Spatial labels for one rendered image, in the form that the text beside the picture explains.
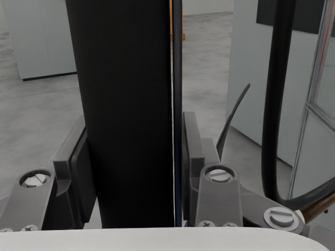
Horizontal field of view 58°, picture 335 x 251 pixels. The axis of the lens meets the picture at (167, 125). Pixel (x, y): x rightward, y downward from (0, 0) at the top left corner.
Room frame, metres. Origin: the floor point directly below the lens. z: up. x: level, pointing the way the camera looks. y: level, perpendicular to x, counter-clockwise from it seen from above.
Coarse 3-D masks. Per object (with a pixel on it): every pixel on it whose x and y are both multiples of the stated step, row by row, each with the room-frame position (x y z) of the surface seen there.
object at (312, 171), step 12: (312, 120) 1.30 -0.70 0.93; (312, 132) 1.28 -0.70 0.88; (324, 132) 1.18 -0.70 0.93; (312, 144) 1.25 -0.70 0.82; (324, 144) 1.16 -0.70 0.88; (300, 156) 1.34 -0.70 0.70; (312, 156) 1.23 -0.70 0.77; (324, 156) 1.14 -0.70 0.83; (300, 168) 1.32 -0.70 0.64; (312, 168) 1.21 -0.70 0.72; (324, 168) 1.11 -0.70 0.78; (300, 180) 1.29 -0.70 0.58; (312, 180) 1.18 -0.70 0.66; (324, 180) 1.09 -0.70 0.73; (300, 192) 1.27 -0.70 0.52; (324, 216) 1.03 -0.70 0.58
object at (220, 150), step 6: (246, 90) 0.39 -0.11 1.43; (240, 96) 0.40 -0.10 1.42; (234, 108) 0.39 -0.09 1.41; (228, 120) 0.37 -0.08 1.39; (228, 126) 0.39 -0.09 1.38; (222, 132) 0.36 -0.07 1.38; (222, 138) 0.36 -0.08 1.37; (216, 144) 0.35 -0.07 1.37; (222, 144) 0.41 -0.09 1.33; (222, 150) 0.46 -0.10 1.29; (186, 222) 0.29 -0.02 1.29
